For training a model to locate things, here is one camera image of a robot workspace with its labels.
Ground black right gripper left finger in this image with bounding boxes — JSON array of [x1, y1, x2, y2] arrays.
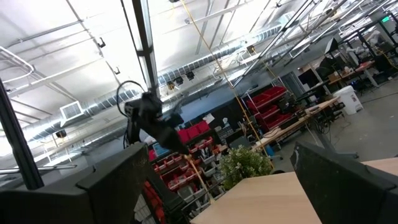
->
[[0, 141, 151, 224]]

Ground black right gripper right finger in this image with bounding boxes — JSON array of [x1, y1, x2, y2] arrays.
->
[[289, 141, 398, 224]]

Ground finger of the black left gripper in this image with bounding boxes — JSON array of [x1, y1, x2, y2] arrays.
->
[[164, 123, 190, 155], [154, 128, 187, 155]]

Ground blue storage bin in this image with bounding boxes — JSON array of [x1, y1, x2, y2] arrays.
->
[[151, 142, 171, 158]]

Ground silver horizontal bar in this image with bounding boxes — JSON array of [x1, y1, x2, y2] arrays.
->
[[0, 164, 78, 175]]

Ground red grey storage bin rack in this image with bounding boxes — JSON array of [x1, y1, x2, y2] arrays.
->
[[147, 120, 229, 218]]

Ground green potted plant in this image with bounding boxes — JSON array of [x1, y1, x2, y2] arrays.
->
[[219, 144, 275, 191]]

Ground white ceiling air vent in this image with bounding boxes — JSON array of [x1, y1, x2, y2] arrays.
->
[[58, 100, 85, 121]]

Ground wooden shelf riser black legs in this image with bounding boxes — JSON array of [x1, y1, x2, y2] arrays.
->
[[188, 156, 398, 224]]

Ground long wooden workbench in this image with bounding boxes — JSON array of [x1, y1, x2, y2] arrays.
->
[[251, 95, 342, 152]]

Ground white trash bin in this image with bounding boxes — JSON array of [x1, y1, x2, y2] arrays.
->
[[331, 85, 364, 116]]

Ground black left wrist camera cable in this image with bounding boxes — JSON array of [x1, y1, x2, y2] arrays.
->
[[116, 80, 146, 119]]

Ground black rig frame post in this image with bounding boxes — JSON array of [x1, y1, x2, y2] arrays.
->
[[131, 0, 162, 98], [0, 78, 45, 190]]

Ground silver spiral air duct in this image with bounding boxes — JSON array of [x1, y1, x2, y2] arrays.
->
[[26, 23, 285, 142]]

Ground yellow hanging cable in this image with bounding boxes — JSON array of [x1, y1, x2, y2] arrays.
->
[[179, 0, 276, 170]]

